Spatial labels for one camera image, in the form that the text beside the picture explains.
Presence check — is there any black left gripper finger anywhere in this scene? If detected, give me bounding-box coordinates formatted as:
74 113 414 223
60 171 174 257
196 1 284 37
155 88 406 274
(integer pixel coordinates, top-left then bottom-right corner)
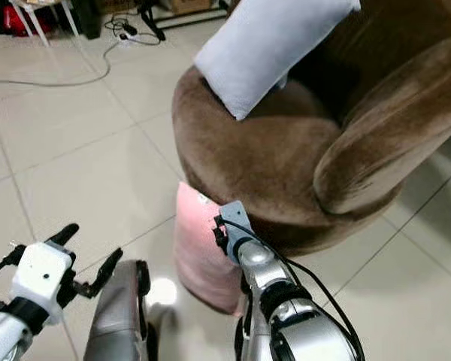
77 248 125 299
47 223 80 247

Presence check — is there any pink pillow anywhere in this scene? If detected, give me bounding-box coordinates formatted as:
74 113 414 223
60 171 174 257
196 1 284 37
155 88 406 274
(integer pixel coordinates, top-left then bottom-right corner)
173 182 245 315

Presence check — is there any brown velvet sofa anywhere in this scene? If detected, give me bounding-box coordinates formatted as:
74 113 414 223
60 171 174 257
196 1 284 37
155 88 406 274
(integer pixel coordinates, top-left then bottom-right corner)
171 0 451 256

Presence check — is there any white pillow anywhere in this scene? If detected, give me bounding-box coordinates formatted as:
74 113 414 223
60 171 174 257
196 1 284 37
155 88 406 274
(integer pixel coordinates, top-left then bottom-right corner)
193 0 362 121

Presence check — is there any black clothes rack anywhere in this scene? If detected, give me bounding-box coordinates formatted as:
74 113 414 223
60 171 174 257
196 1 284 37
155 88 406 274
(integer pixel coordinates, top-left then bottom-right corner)
139 0 230 42

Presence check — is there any white plastic stool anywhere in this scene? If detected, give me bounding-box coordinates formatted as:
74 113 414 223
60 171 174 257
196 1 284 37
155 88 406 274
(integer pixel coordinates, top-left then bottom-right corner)
8 0 80 38

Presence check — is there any small cardboard box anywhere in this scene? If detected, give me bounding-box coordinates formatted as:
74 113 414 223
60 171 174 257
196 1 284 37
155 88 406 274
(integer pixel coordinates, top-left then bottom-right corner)
165 0 219 16

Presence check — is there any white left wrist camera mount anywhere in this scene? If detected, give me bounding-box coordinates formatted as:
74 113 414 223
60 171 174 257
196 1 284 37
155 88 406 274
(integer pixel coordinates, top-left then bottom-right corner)
11 241 74 315

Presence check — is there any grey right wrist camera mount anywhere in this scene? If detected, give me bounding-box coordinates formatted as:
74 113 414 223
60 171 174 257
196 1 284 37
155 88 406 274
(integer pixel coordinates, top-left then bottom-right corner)
218 201 256 264

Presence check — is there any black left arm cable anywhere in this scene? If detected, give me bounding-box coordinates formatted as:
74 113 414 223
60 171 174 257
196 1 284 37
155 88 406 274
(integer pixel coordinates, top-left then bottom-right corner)
0 252 23 283

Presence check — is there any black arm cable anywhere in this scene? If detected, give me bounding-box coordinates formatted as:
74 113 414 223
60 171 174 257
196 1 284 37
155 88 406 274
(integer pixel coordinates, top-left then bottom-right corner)
0 252 23 283
222 218 368 361

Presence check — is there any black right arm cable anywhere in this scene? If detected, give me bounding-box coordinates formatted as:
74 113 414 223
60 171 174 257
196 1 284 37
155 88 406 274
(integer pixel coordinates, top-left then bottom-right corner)
222 218 368 361

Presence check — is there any grey floor cable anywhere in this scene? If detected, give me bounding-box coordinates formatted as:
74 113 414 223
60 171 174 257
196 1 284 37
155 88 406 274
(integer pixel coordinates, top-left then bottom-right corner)
0 41 117 87

